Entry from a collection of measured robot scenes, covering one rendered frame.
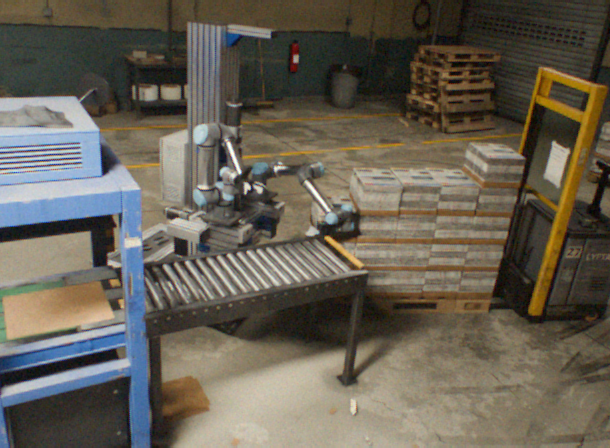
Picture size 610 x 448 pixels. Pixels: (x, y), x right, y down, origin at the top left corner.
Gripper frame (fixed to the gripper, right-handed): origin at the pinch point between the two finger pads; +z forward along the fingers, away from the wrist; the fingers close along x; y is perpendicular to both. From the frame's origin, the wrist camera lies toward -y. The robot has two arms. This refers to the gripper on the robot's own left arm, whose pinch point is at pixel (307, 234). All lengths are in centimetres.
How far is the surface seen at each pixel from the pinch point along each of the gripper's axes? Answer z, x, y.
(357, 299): -1, 63, -14
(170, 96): -86, -611, -44
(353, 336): -1, 63, -41
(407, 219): -79, 7, 3
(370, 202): -50, -2, 17
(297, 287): 41, 63, 3
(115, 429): 144, 74, -50
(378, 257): -62, 1, -28
